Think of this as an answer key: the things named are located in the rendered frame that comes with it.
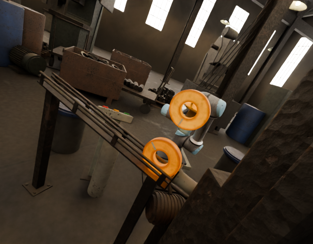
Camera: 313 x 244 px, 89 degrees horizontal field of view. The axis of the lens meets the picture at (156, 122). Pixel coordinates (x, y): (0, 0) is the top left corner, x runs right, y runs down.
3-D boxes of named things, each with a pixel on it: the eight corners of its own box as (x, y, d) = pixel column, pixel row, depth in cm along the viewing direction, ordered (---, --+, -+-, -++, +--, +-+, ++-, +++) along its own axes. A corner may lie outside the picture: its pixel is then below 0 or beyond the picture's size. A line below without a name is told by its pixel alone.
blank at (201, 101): (218, 104, 55) (219, 103, 58) (181, 82, 59) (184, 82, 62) (194, 138, 62) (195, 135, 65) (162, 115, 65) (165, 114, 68)
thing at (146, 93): (154, 108, 363) (172, 67, 329) (153, 118, 303) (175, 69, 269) (104, 87, 348) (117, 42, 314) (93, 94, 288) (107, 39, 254)
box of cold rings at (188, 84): (208, 118, 492) (223, 92, 461) (223, 133, 409) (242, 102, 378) (173, 105, 461) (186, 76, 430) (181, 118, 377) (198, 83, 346)
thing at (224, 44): (179, 95, 669) (213, 22, 568) (202, 103, 713) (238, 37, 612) (193, 107, 546) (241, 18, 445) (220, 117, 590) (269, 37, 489)
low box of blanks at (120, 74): (115, 93, 342) (124, 63, 318) (116, 106, 280) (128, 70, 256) (67, 78, 305) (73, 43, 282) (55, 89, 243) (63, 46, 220)
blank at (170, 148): (152, 181, 64) (156, 177, 67) (186, 172, 57) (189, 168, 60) (135, 147, 65) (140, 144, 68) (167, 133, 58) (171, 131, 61)
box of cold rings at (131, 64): (139, 85, 508) (148, 62, 482) (142, 93, 436) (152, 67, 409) (106, 74, 474) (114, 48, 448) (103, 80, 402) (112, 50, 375)
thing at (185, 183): (189, 201, 58) (198, 190, 55) (169, 184, 60) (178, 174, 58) (193, 191, 63) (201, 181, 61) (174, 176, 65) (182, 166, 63)
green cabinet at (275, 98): (236, 137, 424) (272, 84, 371) (255, 144, 444) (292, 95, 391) (247, 147, 381) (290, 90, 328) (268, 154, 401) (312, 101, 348)
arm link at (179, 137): (175, 137, 157) (181, 126, 151) (186, 145, 151) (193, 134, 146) (169, 140, 147) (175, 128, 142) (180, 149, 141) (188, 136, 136)
